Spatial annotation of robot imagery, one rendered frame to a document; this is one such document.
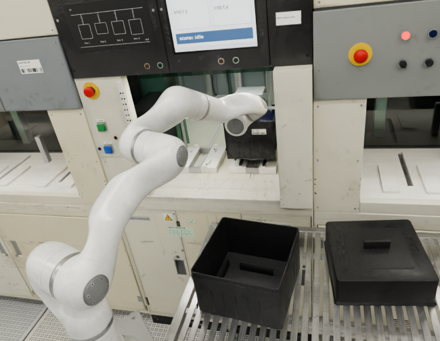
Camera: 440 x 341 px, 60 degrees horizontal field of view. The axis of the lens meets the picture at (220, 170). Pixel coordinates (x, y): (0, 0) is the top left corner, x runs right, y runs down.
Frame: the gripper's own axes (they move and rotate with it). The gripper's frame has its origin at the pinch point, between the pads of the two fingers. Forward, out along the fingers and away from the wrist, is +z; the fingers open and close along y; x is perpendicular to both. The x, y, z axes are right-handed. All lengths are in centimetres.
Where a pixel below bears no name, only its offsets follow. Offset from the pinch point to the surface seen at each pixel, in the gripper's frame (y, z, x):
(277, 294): 19, -81, -29
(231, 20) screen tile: 2.2, -30.1, 35.5
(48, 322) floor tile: -124, -38, -121
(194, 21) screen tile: -10.0, -30.1, 36.3
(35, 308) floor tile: -139, -31, -121
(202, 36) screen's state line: -8.0, -30.1, 31.5
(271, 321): 17, -80, -40
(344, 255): 38, -58, -34
